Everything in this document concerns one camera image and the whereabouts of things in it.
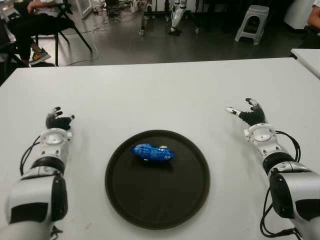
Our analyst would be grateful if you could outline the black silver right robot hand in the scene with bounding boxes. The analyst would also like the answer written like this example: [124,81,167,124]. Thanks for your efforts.
[224,97,267,126]

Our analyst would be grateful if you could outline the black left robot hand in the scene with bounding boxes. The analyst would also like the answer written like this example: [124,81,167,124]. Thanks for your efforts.
[45,106,75,131]

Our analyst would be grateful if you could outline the blue Oreo cookie packet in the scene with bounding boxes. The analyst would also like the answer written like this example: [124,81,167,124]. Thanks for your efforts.
[130,142,176,165]

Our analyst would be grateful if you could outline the white side table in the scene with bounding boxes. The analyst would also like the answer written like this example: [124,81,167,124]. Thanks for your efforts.
[290,48,320,81]

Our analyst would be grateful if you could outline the black chair at edge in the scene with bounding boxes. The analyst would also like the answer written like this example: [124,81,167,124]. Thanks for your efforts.
[0,17,26,83]

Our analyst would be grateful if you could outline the black office chair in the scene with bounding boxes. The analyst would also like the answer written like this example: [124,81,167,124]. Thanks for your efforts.
[297,24,320,50]

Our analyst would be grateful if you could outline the seated person black trousers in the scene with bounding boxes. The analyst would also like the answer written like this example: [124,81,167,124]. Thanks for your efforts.
[9,0,63,67]

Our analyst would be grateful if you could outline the grey plastic stool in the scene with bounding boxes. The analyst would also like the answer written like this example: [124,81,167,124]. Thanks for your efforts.
[234,4,271,46]

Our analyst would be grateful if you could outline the white framed glass panel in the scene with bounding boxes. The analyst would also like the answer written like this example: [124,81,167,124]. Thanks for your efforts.
[74,0,96,20]

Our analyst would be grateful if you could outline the person in white shirt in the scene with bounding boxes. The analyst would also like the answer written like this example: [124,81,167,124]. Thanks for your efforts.
[307,4,320,27]

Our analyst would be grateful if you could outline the round dark brown tray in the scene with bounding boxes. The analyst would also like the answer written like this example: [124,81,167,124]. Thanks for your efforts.
[104,129,211,229]

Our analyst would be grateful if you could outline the white humanoid robot leg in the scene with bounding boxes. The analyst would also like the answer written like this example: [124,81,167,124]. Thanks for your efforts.
[169,0,188,36]

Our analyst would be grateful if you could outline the black wheeled metal stand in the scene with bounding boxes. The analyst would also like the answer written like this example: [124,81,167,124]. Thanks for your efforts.
[138,0,208,36]

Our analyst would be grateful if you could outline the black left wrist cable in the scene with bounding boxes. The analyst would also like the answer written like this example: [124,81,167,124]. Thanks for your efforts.
[19,136,42,176]

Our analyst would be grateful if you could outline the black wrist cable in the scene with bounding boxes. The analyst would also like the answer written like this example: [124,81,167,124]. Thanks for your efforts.
[274,129,302,163]
[19,136,42,176]

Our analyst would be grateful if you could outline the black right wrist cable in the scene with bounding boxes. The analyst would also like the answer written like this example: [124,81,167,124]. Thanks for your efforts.
[274,129,302,163]

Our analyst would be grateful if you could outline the white floor cable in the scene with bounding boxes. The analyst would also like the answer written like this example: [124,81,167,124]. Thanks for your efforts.
[58,14,126,66]

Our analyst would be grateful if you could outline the black metal frame chair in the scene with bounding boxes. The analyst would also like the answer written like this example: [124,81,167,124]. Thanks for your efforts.
[34,0,93,66]

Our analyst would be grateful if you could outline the black right elbow cable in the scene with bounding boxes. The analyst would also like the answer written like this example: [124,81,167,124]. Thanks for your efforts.
[259,186,303,237]

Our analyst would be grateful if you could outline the black elbow cable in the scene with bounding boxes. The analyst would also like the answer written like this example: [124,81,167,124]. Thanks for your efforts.
[49,224,63,240]
[259,186,303,237]

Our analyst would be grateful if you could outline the black left elbow cable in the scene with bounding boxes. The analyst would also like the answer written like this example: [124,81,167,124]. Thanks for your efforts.
[49,224,63,240]

